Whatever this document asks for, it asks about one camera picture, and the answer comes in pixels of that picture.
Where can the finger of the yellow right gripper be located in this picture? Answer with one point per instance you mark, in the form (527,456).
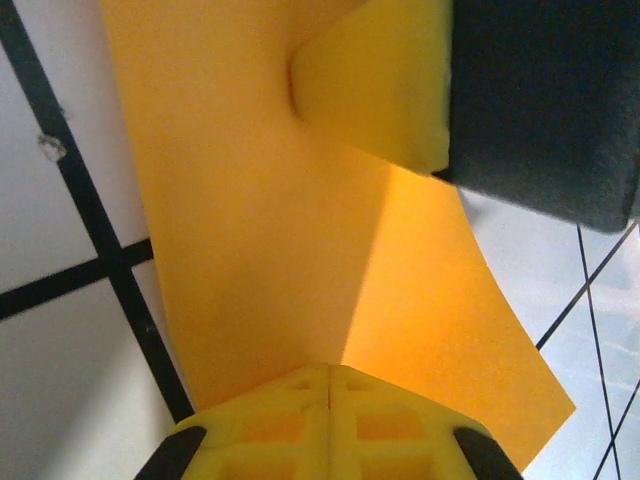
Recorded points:
(525,100)

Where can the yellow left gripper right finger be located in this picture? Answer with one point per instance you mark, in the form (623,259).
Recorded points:
(390,435)

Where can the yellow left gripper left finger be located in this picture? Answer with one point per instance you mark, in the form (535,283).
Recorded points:
(270,435)

